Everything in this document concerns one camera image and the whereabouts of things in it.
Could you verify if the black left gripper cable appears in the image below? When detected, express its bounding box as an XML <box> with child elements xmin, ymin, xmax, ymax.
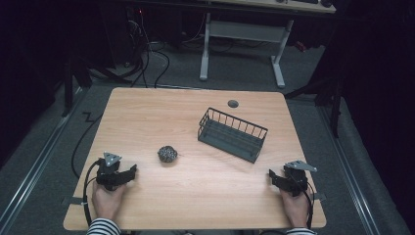
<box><xmin>82</xmin><ymin>159</ymin><xmax>103</xmax><ymax>227</ymax></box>

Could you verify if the bundle of black cables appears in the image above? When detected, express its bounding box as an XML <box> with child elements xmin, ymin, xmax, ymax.
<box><xmin>125</xmin><ymin>8</ymin><xmax>171</xmax><ymax>89</ymax></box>

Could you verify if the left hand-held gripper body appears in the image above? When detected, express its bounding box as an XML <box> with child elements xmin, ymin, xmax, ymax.
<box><xmin>95</xmin><ymin>151</ymin><xmax>123</xmax><ymax>192</ymax></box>

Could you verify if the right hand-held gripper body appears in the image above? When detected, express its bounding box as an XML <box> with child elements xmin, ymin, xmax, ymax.
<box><xmin>281</xmin><ymin>159</ymin><xmax>318</xmax><ymax>198</ymax></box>

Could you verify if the person's left hand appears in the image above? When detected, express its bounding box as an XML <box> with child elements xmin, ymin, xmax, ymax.
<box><xmin>91</xmin><ymin>180</ymin><xmax>127</xmax><ymax>222</ymax></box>

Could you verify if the steel wool scouring ball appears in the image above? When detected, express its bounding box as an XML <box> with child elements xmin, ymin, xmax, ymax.
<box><xmin>157</xmin><ymin>145</ymin><xmax>179</xmax><ymax>164</ymax></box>

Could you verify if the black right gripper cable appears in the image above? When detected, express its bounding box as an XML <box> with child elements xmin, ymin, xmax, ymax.
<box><xmin>301</xmin><ymin>180</ymin><xmax>316</xmax><ymax>230</ymax></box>

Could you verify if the black wire basket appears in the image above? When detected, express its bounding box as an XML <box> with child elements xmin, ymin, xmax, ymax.
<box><xmin>197</xmin><ymin>107</ymin><xmax>269</xmax><ymax>165</ymax></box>

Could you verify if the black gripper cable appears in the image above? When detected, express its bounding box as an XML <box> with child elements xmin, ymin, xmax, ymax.
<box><xmin>82</xmin><ymin>159</ymin><xmax>103</xmax><ymax>227</ymax></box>
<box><xmin>301</xmin><ymin>180</ymin><xmax>316</xmax><ymax>230</ymax></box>

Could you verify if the black metal stand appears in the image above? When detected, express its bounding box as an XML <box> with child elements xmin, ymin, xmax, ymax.
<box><xmin>283</xmin><ymin>76</ymin><xmax>345</xmax><ymax>139</ymax></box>
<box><xmin>61</xmin><ymin>58</ymin><xmax>131</xmax><ymax>118</ymax></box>

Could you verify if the metal floor rail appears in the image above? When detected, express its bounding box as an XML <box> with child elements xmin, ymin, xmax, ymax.
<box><xmin>317</xmin><ymin>104</ymin><xmax>382</xmax><ymax>235</ymax></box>
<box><xmin>0</xmin><ymin>86</ymin><xmax>86</xmax><ymax>233</ymax></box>

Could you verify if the white frame wooden desk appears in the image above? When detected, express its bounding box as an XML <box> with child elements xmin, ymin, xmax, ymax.
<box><xmin>198</xmin><ymin>0</ymin><xmax>338</xmax><ymax>89</ymax></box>

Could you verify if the black floor cable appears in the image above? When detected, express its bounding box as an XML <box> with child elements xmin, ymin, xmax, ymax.
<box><xmin>70</xmin><ymin>112</ymin><xmax>105</xmax><ymax>179</ymax></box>

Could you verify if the person's right hand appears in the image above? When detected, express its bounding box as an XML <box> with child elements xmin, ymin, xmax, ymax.
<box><xmin>279</xmin><ymin>187</ymin><xmax>311</xmax><ymax>229</ymax></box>

